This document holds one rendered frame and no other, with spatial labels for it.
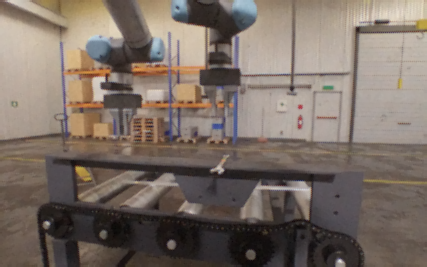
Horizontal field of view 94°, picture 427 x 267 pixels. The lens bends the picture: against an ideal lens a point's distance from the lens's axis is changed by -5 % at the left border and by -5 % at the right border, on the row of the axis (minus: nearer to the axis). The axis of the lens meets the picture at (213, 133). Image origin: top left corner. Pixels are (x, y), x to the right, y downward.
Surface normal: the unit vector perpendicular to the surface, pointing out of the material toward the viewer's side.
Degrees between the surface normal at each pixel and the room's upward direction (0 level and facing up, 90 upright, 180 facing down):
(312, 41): 90
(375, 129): 90
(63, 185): 90
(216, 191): 90
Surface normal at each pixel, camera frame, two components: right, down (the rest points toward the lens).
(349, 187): -0.18, 0.11
